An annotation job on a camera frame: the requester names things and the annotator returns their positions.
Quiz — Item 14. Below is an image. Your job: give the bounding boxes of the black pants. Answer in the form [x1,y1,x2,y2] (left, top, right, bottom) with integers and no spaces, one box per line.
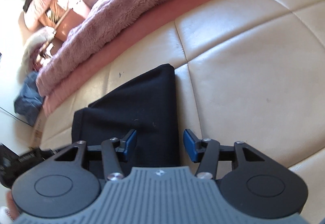
[72,64,181,174]

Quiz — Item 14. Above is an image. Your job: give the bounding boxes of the cardboard box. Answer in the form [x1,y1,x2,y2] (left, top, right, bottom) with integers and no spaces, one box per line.
[29,110,47,148]

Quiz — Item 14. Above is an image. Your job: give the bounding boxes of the blue jeans pile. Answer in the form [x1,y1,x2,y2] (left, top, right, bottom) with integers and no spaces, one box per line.
[14,71,44,127]

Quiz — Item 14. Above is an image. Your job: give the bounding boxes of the pink bed sheet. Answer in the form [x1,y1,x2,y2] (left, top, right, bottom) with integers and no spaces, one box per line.
[43,0,212,116]

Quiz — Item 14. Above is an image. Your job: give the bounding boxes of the wooden chair with clothes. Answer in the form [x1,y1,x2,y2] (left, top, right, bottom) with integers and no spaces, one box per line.
[22,0,98,72]

